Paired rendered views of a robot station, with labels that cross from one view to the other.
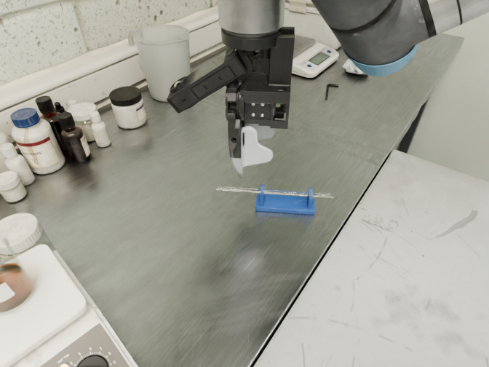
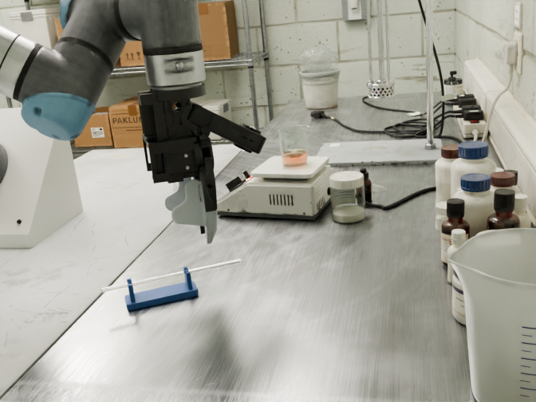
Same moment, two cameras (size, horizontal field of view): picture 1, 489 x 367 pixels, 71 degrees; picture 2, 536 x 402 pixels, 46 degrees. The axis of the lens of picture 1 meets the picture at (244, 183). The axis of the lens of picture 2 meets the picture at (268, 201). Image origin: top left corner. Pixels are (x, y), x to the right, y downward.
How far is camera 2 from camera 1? 123 cm
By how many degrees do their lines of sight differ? 116
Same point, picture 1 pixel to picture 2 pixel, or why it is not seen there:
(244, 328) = (171, 240)
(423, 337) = (38, 268)
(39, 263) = (297, 171)
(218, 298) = (196, 242)
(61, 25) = not seen: outside the picture
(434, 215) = not seen: outside the picture
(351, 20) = not seen: hidden behind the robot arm
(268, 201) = (180, 287)
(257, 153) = (179, 198)
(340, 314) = (100, 260)
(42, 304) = (273, 167)
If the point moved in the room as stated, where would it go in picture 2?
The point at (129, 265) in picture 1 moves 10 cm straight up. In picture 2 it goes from (279, 234) to (274, 179)
